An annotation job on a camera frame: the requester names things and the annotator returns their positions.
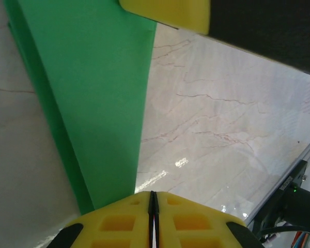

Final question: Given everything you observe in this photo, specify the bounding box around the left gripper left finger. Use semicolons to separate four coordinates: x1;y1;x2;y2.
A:
46;190;153;248

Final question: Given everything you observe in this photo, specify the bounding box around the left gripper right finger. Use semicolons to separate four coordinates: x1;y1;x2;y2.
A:
154;190;260;248

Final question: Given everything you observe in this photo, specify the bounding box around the green paper sheet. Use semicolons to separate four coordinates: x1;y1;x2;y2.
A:
2;0;158;216

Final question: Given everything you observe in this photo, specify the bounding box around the thin black base wire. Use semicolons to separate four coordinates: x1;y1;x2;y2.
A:
257;225;310;242

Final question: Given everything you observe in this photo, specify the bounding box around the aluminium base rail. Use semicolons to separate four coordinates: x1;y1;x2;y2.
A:
245;133;310;225

